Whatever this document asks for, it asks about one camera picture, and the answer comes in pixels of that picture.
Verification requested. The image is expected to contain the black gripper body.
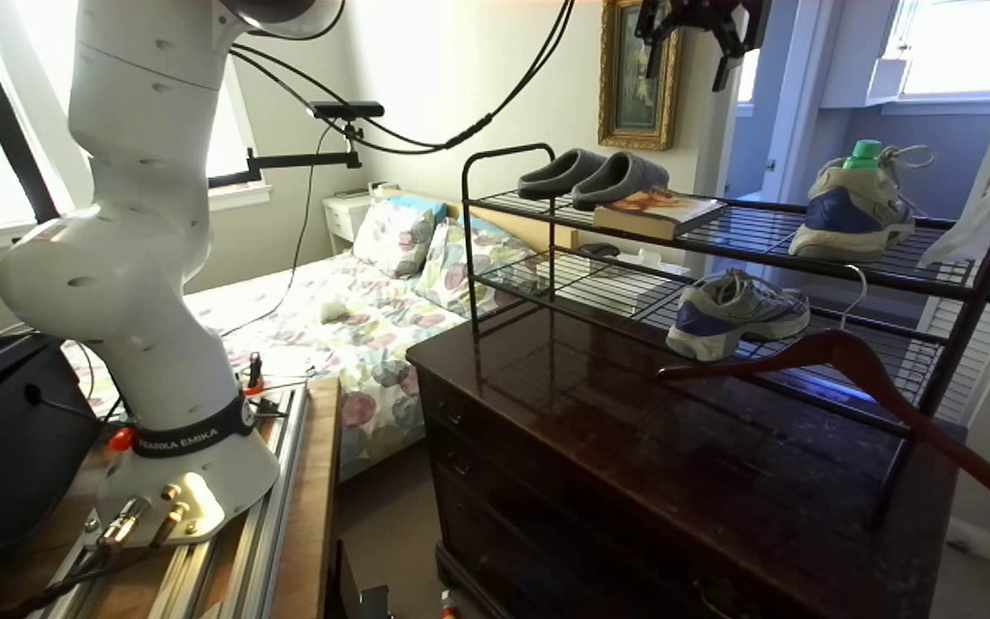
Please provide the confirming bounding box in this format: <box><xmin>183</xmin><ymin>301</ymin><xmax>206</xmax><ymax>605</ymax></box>
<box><xmin>630</xmin><ymin>0</ymin><xmax>773</xmax><ymax>62</ymax></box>

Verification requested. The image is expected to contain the book with portrait cover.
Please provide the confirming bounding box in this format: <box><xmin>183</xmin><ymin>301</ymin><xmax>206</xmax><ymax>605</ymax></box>
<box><xmin>593</xmin><ymin>186</ymin><xmax>728</xmax><ymax>244</ymax></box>

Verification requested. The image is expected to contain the grey and blue sneaker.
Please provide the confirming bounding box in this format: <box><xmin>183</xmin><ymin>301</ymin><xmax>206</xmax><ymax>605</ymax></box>
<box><xmin>784</xmin><ymin>140</ymin><xmax>939</xmax><ymax>262</ymax></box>
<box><xmin>663</xmin><ymin>270</ymin><xmax>815</xmax><ymax>361</ymax></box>

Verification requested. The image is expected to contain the gold framed picture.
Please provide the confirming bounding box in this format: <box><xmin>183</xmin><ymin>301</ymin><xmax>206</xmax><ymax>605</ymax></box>
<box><xmin>598</xmin><ymin>0</ymin><xmax>680</xmax><ymax>156</ymax></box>

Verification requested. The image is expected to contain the grey felt slipper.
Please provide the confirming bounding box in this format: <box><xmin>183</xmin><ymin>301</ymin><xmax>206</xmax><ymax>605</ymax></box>
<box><xmin>517</xmin><ymin>149</ymin><xmax>609</xmax><ymax>204</ymax></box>
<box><xmin>572</xmin><ymin>153</ymin><xmax>675</xmax><ymax>213</ymax></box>

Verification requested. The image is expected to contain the small green plastic object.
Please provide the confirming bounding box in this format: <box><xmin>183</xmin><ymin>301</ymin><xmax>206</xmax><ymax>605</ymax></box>
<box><xmin>838</xmin><ymin>139</ymin><xmax>889</xmax><ymax>176</ymax></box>

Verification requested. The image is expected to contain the black metal shoe rack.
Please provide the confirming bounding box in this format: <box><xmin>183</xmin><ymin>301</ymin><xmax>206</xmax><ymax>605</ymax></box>
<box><xmin>459</xmin><ymin>140</ymin><xmax>990</xmax><ymax>537</ymax></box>

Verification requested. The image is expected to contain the white plastic bag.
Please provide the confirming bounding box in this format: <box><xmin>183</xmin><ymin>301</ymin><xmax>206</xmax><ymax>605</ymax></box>
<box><xmin>917</xmin><ymin>156</ymin><xmax>990</xmax><ymax>271</ymax></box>

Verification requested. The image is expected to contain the brown wooden clothes hanger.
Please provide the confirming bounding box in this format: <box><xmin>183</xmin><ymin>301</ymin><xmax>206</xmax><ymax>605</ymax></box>
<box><xmin>650</xmin><ymin>262</ymin><xmax>990</xmax><ymax>537</ymax></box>

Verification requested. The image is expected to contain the floral pillow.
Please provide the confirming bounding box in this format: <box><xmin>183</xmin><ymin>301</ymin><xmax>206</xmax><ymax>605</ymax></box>
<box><xmin>351</xmin><ymin>188</ymin><xmax>450</xmax><ymax>280</ymax></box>
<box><xmin>413</xmin><ymin>216</ymin><xmax>534</xmax><ymax>314</ymax></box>

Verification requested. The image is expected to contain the white nightstand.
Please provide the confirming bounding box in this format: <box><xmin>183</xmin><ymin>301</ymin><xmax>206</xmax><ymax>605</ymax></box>
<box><xmin>321</xmin><ymin>186</ymin><xmax>380</xmax><ymax>250</ymax></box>

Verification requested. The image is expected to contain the dark wood dresser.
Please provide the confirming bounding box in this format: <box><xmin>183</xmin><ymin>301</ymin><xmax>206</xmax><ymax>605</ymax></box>
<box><xmin>407</xmin><ymin>301</ymin><xmax>971</xmax><ymax>619</ymax></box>

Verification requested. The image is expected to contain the bed with patterned bedspread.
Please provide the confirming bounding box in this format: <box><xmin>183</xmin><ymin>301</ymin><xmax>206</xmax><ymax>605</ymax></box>
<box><xmin>178</xmin><ymin>186</ymin><xmax>545</xmax><ymax>484</ymax></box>

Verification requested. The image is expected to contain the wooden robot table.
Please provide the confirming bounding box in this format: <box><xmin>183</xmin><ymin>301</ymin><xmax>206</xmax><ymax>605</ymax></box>
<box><xmin>0</xmin><ymin>374</ymin><xmax>344</xmax><ymax>619</ymax></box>

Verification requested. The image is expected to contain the black bag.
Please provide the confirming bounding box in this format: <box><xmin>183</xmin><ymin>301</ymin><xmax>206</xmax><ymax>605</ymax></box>
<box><xmin>0</xmin><ymin>329</ymin><xmax>104</xmax><ymax>578</ymax></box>

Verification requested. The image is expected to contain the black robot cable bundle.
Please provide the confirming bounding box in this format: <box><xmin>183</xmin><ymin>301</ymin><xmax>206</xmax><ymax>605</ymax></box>
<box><xmin>231</xmin><ymin>0</ymin><xmax>577</xmax><ymax>160</ymax></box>

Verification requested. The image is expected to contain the black stereo camera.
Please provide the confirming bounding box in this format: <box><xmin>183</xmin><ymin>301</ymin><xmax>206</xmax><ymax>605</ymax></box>
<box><xmin>311</xmin><ymin>100</ymin><xmax>389</xmax><ymax>123</ymax></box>

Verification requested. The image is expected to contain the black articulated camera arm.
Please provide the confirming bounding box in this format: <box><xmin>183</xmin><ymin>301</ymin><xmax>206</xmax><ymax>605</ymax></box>
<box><xmin>202</xmin><ymin>144</ymin><xmax>366</xmax><ymax>194</ymax></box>

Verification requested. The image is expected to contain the thin black camera cable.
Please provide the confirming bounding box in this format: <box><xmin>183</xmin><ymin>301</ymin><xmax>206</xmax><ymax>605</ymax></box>
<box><xmin>217</xmin><ymin>116</ymin><xmax>333</xmax><ymax>342</ymax></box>

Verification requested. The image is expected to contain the aluminium mounting rail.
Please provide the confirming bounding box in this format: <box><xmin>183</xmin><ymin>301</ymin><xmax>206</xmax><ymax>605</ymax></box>
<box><xmin>45</xmin><ymin>382</ymin><xmax>318</xmax><ymax>619</ymax></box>

